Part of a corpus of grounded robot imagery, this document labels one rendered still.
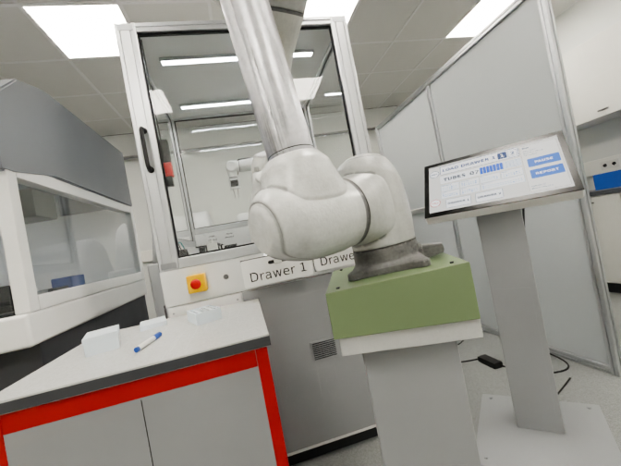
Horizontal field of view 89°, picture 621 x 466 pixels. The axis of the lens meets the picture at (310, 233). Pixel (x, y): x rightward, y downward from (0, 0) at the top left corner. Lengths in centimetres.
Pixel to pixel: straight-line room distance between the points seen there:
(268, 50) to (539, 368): 147
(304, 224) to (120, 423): 63
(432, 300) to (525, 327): 92
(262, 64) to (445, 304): 59
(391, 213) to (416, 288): 17
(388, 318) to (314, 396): 95
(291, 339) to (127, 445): 75
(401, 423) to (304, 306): 77
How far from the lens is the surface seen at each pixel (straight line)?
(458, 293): 68
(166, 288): 144
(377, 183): 70
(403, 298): 66
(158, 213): 144
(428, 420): 82
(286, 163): 60
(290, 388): 154
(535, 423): 174
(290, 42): 98
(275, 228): 55
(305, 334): 147
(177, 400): 89
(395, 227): 72
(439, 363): 77
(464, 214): 139
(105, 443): 96
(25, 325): 134
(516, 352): 161
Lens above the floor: 98
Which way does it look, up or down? 1 degrees up
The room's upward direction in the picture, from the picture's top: 11 degrees counter-clockwise
